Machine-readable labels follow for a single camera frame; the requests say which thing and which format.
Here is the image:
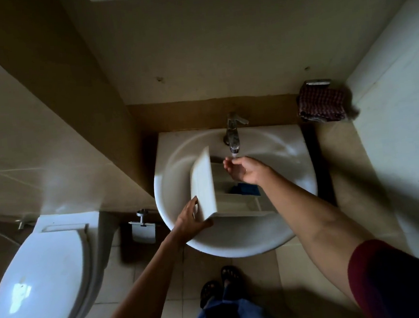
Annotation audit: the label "person's right hand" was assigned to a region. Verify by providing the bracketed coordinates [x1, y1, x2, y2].
[222, 153, 274, 189]

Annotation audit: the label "person's left hand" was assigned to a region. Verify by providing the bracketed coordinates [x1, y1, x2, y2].
[169, 195, 215, 244]

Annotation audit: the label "person's right forearm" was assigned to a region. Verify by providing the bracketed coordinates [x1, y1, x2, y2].
[257, 162, 380, 309]

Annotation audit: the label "person's left forearm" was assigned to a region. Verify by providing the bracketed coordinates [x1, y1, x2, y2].
[87, 235, 194, 318]

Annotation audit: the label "metal faucet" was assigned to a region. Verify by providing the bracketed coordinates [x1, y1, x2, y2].
[221, 111, 252, 156]

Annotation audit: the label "metal toilet paper holder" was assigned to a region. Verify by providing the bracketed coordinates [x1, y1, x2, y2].
[127, 207, 160, 246]

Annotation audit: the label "white ceramic sink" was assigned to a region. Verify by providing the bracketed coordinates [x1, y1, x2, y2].
[149, 121, 323, 265]

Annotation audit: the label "black right sandal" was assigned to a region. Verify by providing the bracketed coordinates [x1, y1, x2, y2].
[219, 264, 244, 293]

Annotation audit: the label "red checkered cloth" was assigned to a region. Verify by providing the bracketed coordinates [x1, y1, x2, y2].
[296, 82, 348, 125]

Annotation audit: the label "blue jeans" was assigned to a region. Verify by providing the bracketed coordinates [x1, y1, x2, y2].
[186, 281, 286, 318]

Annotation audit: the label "white toilet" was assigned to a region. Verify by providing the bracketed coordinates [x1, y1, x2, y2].
[0, 210, 109, 318]

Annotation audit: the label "dark red shirt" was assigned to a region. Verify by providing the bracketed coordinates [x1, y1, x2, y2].
[345, 235, 419, 318]

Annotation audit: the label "chrome wall holder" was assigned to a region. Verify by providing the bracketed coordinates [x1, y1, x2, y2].
[304, 78, 331, 88]

